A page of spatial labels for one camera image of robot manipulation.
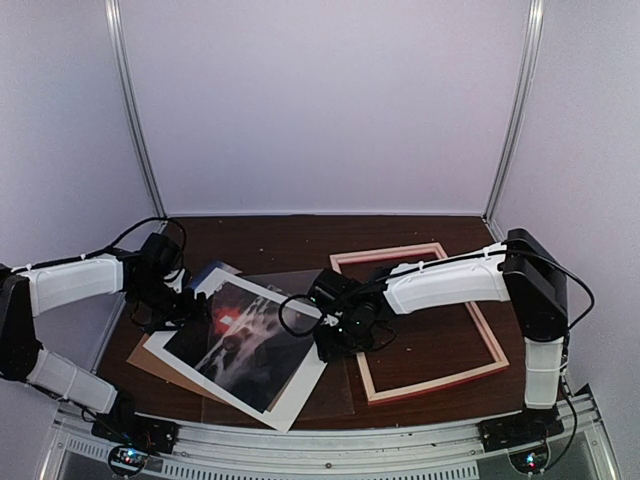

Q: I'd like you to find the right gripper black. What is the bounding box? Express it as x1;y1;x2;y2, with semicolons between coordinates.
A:
314;308;376;363

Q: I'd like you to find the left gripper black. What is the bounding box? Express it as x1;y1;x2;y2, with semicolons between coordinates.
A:
129;277;213;331

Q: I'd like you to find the dalmatian dog photo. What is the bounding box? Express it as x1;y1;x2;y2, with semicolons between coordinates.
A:
163;267;317;414

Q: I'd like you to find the white mat board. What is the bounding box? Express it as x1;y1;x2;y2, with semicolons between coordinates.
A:
144;295;326;432

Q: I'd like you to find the clear acrylic sheet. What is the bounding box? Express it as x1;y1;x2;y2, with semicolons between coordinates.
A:
201;269;355;429

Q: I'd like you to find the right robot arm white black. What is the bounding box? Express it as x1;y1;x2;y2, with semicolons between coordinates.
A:
307;229;569;442

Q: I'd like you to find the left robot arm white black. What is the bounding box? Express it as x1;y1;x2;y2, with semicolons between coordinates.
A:
1;233;207;444

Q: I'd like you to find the brown backing board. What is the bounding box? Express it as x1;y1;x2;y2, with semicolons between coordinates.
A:
127;334;226;404

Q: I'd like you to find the left circuit board with leds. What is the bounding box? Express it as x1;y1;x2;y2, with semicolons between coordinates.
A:
107;445;149;477

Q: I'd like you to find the circuit board with leds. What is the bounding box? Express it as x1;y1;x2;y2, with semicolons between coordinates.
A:
107;445;149;477
509;445;550;475

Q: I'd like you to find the right circuit board with leds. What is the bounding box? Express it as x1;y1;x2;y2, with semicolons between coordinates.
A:
509;445;550;475

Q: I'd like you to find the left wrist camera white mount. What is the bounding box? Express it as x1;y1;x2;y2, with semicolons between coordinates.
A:
164;268;192;293

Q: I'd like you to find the right black cable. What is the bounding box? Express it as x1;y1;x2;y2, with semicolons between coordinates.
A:
278;239;599;451

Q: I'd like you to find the black cable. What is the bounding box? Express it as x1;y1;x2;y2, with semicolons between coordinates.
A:
79;216;187;281
278;239;599;451

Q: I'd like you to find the left black cable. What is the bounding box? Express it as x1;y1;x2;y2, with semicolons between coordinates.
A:
79;216;187;281

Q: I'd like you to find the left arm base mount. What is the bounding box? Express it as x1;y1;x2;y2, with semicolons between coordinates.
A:
91;391;178;455

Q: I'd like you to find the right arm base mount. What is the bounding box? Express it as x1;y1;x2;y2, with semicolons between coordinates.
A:
478;406;564;452

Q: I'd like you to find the left aluminium corner post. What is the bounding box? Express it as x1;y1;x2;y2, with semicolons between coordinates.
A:
104;0;166;217

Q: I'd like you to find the aluminium corner post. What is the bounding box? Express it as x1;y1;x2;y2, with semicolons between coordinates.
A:
104;0;166;217
483;0;545;229

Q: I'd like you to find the right aluminium corner post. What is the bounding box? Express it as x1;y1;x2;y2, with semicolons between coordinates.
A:
483;0;545;229

